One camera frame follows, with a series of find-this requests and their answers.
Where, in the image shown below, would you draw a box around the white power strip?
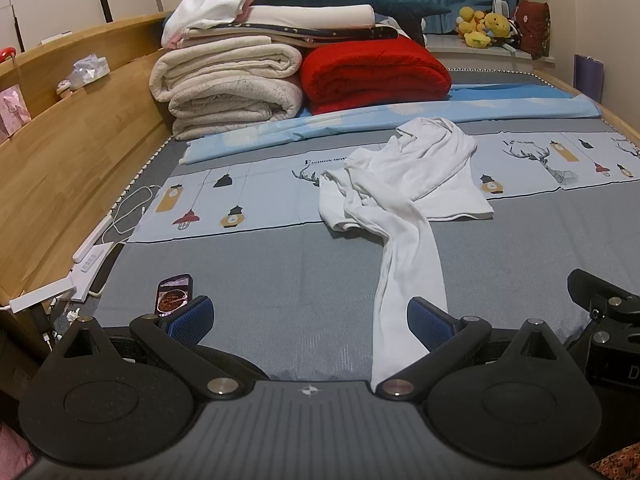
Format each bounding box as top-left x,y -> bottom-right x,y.
4,243 -> 122,313

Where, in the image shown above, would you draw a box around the white tissue pack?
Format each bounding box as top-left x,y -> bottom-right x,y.
67,53 -> 111,91

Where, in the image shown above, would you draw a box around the white long-sleeve shirt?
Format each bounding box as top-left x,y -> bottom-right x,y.
319,118 -> 494,387

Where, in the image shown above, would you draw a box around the yellow plush toys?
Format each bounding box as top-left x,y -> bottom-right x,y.
456,6 -> 512,49

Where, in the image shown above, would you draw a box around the cream folded quilt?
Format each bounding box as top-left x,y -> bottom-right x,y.
149,36 -> 305,141

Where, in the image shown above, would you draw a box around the white pink folded garment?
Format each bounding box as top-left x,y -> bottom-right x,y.
160,0 -> 255,49

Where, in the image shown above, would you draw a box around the red folded blanket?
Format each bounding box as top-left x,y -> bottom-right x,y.
299,36 -> 451,115

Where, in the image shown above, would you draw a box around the black smartphone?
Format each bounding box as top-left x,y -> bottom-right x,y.
154,274 -> 193,318

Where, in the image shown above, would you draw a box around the purple paper bag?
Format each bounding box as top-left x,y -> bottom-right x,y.
573,54 -> 604,103

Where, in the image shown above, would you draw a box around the wooden bed headboard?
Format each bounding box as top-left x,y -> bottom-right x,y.
1,13 -> 170,304

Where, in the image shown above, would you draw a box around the white charging cable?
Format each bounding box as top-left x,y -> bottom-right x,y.
86,184 -> 163,297

